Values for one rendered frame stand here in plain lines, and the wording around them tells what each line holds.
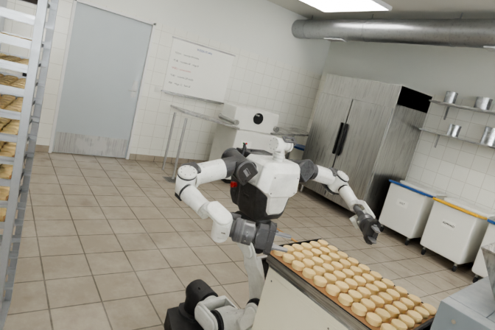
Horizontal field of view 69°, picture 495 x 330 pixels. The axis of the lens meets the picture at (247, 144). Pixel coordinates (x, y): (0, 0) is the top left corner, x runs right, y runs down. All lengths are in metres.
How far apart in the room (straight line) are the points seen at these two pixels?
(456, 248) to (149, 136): 4.46
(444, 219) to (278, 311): 3.76
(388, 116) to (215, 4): 3.12
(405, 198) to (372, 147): 0.81
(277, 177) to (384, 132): 3.74
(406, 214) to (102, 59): 4.66
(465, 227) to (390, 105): 1.79
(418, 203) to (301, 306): 3.93
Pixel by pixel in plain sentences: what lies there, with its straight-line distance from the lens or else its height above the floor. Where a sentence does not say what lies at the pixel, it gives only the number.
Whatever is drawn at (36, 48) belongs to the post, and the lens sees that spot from 1.56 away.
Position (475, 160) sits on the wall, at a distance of 5.74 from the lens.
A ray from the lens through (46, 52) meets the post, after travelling 2.01.
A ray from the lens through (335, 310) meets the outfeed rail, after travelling 1.46.
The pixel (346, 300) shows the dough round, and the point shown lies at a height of 0.92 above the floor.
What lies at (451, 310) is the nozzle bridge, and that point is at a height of 1.17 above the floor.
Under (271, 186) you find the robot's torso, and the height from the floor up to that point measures 1.13.
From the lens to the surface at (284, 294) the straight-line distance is 1.59.
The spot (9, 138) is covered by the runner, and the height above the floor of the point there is 1.14.
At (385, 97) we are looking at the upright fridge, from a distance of 5.46.
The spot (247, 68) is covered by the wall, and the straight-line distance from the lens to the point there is 6.45.
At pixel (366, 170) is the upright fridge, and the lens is 5.42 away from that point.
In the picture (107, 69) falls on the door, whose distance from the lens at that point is 5.56.
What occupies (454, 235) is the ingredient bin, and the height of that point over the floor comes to 0.43.
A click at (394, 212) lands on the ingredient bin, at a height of 0.36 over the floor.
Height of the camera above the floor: 1.56
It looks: 9 degrees down
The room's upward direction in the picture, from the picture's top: 14 degrees clockwise
